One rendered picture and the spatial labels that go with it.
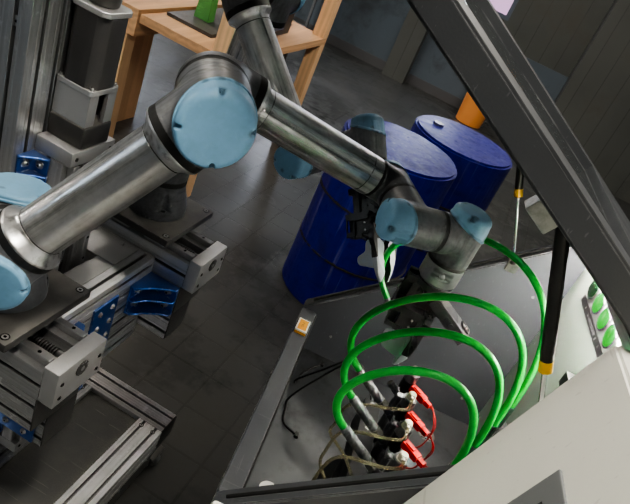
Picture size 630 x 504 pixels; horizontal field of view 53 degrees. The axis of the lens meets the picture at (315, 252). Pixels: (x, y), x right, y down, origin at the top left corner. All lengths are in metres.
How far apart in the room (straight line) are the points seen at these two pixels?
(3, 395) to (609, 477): 1.05
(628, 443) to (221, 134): 0.61
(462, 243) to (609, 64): 6.89
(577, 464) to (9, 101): 1.11
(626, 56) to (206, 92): 7.24
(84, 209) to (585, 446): 0.72
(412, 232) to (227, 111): 0.38
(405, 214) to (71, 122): 0.69
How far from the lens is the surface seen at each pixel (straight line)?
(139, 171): 0.94
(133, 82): 4.49
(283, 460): 1.44
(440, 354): 1.66
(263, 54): 1.35
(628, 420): 0.75
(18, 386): 1.32
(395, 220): 1.05
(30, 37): 1.27
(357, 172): 1.13
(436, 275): 1.15
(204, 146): 0.89
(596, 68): 7.94
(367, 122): 1.39
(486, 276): 1.54
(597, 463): 0.75
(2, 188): 1.16
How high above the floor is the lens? 1.88
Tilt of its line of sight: 30 degrees down
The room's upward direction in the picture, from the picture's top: 24 degrees clockwise
